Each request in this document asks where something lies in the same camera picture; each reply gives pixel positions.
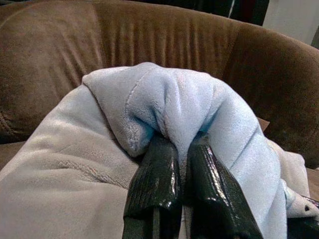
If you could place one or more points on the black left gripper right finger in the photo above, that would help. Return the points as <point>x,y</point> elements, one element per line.
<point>214,199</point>

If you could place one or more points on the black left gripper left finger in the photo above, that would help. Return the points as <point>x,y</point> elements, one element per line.
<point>154,189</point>

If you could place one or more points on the brown velvet sofa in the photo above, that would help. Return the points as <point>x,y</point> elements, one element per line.
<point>62,49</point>

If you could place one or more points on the light grey-blue plush pillow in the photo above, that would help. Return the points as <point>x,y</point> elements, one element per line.
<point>74,161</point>

